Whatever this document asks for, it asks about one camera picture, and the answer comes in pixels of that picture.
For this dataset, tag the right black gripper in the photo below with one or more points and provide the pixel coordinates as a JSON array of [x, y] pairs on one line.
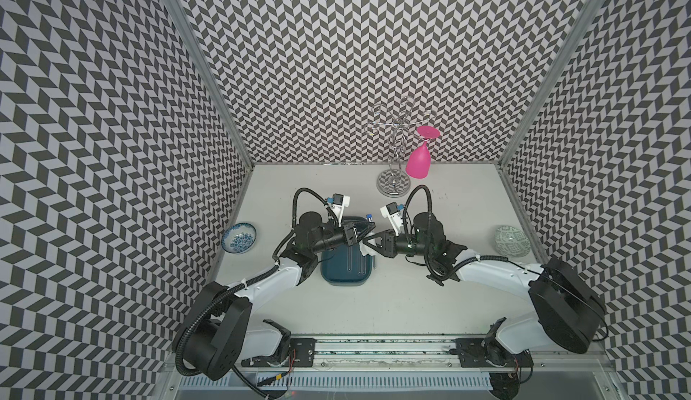
[[388, 242]]

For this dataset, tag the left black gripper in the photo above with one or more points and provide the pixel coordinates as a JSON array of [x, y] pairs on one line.
[[350, 234]]

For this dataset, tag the white gauze cloth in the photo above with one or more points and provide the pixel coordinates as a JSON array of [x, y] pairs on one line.
[[368, 253]]

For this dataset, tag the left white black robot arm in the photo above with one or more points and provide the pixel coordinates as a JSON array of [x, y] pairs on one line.
[[219, 330]]

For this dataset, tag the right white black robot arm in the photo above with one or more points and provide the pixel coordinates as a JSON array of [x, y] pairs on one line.
[[565, 311]]

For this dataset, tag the teal rectangular plastic tray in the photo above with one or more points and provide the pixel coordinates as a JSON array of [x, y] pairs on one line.
[[345, 266]]

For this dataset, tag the blue patterned small bowl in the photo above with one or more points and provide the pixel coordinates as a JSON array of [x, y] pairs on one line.
[[239, 238]]

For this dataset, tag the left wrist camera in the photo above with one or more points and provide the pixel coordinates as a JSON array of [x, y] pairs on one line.
[[338, 203]]

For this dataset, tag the chrome wire glass rack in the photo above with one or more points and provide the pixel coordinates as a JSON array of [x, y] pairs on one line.
[[395, 126]]

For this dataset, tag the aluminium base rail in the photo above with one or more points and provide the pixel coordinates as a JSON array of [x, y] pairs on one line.
[[347, 364]]

